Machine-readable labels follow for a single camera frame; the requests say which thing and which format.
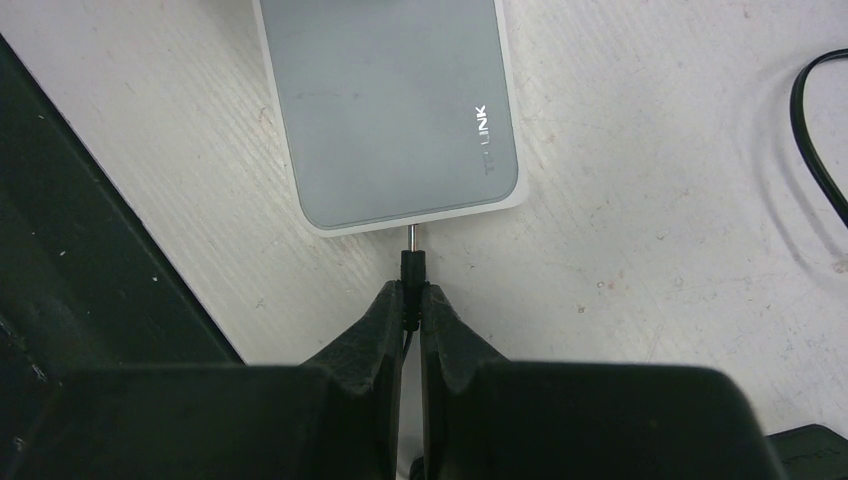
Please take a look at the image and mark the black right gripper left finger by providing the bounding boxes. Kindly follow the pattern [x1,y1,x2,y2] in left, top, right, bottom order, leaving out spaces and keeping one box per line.
[13,281,404,479]

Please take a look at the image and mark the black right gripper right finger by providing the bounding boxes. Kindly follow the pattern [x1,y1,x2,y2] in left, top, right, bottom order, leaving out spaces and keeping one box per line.
[420,285,786,479]

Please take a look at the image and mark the thin black barrel plug cable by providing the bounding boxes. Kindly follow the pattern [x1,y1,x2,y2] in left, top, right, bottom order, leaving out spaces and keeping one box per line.
[399,223,427,372]

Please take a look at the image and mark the white square network box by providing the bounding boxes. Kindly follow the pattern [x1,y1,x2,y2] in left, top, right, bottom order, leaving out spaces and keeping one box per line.
[254,1,528,237]

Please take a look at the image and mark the small black wall adapter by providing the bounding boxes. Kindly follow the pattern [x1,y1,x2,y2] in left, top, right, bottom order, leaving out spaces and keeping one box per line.
[768,424,847,480]

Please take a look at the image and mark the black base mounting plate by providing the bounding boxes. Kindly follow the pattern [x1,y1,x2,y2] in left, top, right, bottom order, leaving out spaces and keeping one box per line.
[1,43,240,465]

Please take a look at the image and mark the black two-prong power cord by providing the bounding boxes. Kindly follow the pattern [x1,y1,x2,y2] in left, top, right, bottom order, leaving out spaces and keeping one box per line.
[789,47,848,230]

